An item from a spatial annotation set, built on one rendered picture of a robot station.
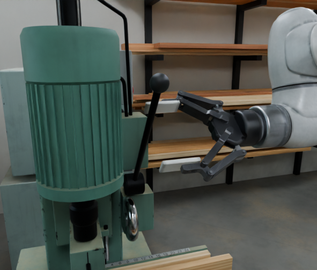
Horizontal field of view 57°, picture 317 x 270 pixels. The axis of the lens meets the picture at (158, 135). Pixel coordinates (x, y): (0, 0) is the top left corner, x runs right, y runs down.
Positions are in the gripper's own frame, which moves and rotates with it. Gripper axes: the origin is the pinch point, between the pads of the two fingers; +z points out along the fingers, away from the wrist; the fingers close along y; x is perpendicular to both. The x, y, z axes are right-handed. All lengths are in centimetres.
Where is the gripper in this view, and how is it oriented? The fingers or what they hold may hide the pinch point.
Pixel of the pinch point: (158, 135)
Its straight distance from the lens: 53.9
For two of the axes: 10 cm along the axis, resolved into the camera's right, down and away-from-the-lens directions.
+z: -9.6, 0.8, -2.8
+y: -2.3, -8.0, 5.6
